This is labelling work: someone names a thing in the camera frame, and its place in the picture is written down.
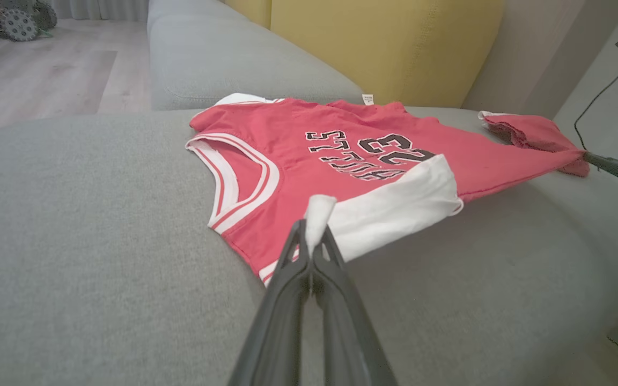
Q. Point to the red white basketball jersey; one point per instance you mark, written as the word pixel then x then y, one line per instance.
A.
pixel 287 161

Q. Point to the grey round spoked object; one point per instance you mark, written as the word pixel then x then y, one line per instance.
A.
pixel 19 25

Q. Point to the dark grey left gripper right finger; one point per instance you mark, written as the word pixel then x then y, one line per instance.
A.
pixel 346 332

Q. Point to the narrow yellow sofa back cushion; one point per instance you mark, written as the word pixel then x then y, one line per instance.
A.
pixel 250 10

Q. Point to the large grey sofa seat cushion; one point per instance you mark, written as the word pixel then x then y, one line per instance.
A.
pixel 100 214

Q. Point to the wide yellow sofa back cushion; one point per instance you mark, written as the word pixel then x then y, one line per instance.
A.
pixel 395 48

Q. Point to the light grey curtain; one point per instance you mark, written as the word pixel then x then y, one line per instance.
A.
pixel 100 8

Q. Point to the grey sofa back cushion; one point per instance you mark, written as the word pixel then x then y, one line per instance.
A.
pixel 529 53

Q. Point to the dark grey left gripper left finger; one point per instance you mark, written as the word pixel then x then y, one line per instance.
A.
pixel 277 321

